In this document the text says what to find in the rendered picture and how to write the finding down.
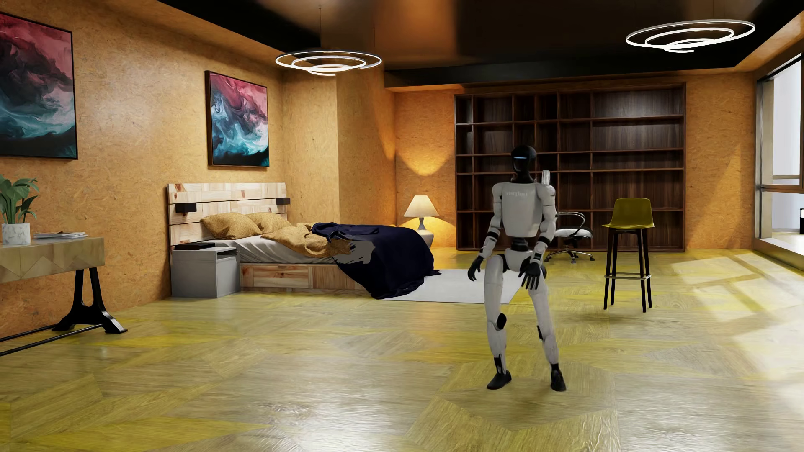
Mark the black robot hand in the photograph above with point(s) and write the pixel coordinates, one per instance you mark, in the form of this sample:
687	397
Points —
475	268
532	274

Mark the black robot head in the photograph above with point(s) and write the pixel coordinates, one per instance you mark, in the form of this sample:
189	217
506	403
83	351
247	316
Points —
524	160

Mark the wooden bed with headboard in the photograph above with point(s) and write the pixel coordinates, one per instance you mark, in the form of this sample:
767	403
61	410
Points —
276	275

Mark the white floor rug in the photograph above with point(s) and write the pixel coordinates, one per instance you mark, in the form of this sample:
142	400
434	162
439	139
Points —
449	285

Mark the left robot leg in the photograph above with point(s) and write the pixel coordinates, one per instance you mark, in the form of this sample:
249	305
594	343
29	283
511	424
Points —
545	320

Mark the robot leg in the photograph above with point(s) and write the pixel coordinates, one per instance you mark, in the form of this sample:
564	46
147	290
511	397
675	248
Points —
545	320
495	314

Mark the right robot leg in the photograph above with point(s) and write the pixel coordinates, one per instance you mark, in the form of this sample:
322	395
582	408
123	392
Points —
495	314

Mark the black office swivel chair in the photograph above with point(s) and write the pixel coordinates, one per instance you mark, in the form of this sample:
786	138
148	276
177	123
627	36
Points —
570	235

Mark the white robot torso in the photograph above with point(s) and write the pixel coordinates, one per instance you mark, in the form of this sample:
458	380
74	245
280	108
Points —
522	210

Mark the white shade table lamp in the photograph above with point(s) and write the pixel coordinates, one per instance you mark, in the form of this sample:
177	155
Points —
421	206

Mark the navy blue blanket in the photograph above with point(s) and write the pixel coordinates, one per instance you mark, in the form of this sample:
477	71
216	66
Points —
389	260

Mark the grey cylindrical vase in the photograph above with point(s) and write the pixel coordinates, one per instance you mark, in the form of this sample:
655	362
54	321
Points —
546	177

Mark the olive yellow bar stool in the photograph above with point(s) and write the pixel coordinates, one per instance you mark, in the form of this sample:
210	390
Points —
629	216

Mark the dark wooden bookshelf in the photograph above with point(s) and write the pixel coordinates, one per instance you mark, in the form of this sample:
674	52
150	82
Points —
628	169

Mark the mustard yellow blanket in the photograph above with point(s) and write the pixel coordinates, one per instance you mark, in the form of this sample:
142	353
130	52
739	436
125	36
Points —
301	240

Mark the mustard yellow pillow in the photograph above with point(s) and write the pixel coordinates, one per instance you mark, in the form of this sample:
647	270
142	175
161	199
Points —
230	226
271	221

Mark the grey nightstand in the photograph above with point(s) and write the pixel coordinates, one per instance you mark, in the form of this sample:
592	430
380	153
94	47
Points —
204	273

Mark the black book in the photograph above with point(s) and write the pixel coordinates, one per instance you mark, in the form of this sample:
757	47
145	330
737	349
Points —
193	246

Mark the stack of magazines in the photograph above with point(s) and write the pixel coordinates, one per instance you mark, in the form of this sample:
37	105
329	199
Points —
60	235

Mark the wooden console table black legs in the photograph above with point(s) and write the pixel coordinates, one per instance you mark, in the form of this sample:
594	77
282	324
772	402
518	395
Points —
50	257

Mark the green plant in white pot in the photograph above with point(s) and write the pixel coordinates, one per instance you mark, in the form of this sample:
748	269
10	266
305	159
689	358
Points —
16	207

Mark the large window with frame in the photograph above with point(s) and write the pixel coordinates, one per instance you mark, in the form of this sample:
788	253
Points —
782	163

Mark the small abstract wall painting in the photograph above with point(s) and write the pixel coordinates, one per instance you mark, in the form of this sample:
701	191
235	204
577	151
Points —
238	119

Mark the large abstract wall painting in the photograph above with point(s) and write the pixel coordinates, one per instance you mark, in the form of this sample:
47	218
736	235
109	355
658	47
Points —
34	88

